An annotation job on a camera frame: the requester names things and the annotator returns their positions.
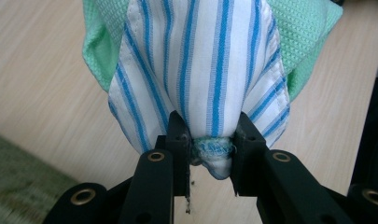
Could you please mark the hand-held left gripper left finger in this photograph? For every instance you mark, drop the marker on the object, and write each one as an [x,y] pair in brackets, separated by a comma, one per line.
[177,146]

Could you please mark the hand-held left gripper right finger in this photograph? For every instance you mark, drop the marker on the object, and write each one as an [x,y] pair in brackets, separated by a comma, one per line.
[249,155]

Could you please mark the green woven basket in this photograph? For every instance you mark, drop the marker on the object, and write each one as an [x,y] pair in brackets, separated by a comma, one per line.
[18,183]

